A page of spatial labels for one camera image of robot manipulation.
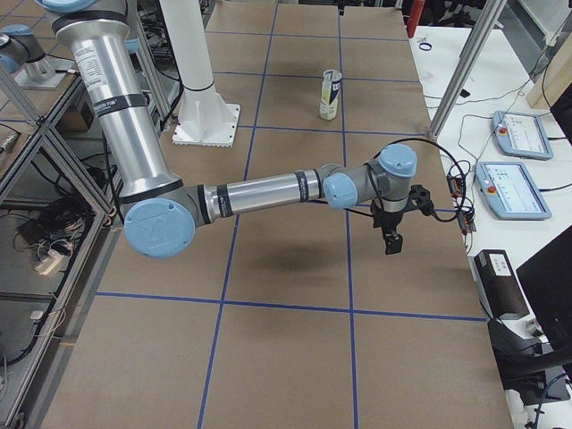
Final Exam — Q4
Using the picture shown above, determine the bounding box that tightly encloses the blue teach pendant far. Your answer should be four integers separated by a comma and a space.
492, 110, 553, 161

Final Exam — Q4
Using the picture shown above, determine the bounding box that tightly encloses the black monitor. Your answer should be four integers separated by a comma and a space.
517, 227, 572, 349

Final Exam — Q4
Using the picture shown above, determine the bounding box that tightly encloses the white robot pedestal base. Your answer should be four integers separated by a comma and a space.
160, 0, 240, 147

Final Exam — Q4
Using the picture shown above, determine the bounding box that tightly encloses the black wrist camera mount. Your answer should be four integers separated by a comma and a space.
406, 184, 434, 216

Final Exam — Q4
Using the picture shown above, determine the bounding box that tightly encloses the blue teach pendant near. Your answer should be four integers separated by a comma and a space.
475, 162, 551, 221

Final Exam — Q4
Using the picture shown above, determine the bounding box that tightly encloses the aluminium frame post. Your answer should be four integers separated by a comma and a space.
427, 0, 507, 140

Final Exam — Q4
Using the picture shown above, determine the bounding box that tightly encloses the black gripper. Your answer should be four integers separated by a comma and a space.
371, 200, 414, 255

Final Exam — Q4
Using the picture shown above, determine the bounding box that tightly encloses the white blue tennis ball can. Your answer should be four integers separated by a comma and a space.
319, 69, 342, 121

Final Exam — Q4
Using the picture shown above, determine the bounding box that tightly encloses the blue teach pendant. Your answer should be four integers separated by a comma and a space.
475, 162, 551, 221
492, 110, 553, 161

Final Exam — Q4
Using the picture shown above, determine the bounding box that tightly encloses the black box with label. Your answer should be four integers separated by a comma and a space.
474, 249, 530, 320

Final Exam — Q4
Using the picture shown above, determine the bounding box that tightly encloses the wooden board upright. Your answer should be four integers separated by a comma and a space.
526, 12, 571, 110

